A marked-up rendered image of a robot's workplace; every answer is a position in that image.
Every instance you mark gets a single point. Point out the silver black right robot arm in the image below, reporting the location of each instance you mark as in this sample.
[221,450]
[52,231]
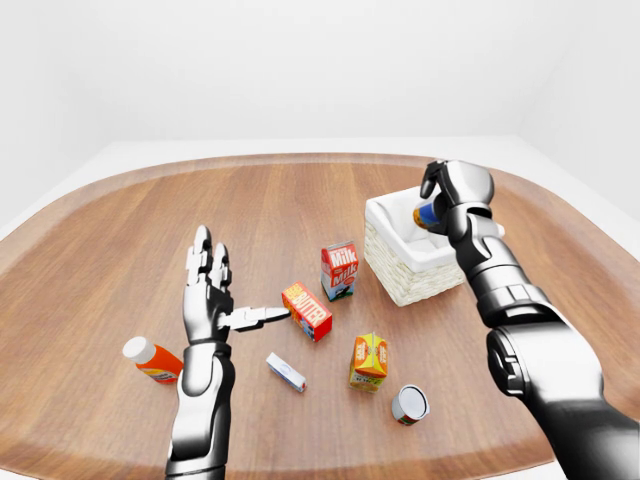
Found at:
[530,340]

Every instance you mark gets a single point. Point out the red and white milk carton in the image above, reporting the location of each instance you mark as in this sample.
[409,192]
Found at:
[340,272]

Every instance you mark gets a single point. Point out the white wicker basket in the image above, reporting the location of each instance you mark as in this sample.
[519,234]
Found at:
[405,250]

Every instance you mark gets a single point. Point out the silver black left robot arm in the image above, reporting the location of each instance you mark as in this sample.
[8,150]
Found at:
[202,400]

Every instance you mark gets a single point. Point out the orange juice carton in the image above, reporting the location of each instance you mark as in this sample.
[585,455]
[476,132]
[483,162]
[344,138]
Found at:
[369,362]

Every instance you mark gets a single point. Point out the small white and blue box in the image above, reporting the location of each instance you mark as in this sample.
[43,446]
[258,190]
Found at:
[286,372]

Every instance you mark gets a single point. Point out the orange bottle with white cap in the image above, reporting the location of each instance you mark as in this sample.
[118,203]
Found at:
[152,361]

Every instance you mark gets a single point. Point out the blue and yellow soup can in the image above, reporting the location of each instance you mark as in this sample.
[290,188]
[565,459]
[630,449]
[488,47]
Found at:
[425,215]

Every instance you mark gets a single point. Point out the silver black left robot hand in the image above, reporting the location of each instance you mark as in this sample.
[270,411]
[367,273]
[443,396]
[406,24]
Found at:
[202,310]

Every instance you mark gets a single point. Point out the red and orange butter box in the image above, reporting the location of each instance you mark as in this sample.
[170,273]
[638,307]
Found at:
[307,310]

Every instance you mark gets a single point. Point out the red and green tomato can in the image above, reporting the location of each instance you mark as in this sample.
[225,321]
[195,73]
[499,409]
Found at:
[410,404]

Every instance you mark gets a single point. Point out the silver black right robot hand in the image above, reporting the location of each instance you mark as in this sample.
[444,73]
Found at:
[462,185]

